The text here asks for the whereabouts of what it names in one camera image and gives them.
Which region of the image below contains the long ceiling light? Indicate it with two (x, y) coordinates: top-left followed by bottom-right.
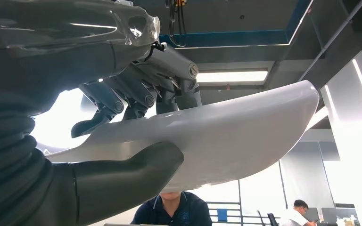
(197, 71), (268, 83)

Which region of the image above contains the blue ceiling beam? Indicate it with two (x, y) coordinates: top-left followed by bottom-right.
(159, 0), (313, 49)

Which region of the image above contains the person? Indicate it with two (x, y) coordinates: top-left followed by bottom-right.
(279, 199), (317, 226)
(131, 191), (213, 226)

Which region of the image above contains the grey ceiling pipe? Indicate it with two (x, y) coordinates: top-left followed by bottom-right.
(298, 0), (362, 82)

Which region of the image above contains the dark computer monitor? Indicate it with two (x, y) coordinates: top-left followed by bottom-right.
(321, 207), (358, 226)

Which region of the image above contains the black hanging cable loop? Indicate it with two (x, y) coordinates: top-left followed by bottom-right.
(165, 0), (188, 48)

